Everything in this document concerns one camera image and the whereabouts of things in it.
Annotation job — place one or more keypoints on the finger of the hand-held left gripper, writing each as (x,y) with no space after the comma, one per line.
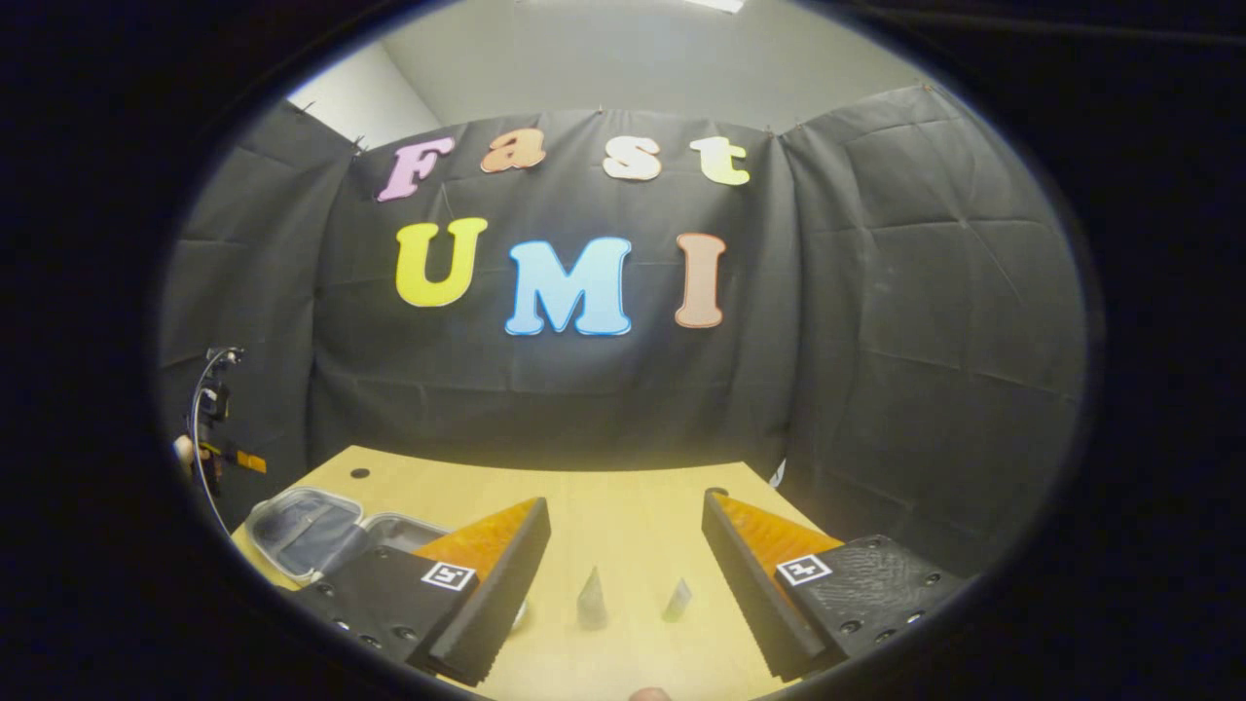
(251,462)

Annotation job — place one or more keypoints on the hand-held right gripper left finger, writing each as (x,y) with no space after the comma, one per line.
(501,604)

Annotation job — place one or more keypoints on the grey white suitcase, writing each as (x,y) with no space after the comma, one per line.
(302,531)

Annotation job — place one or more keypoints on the white green cosmetic tube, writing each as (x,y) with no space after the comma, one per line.
(677,602)

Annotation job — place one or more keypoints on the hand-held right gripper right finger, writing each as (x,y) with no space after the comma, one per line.
(745,584)

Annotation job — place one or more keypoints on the black backdrop cloth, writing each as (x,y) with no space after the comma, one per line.
(876,341)

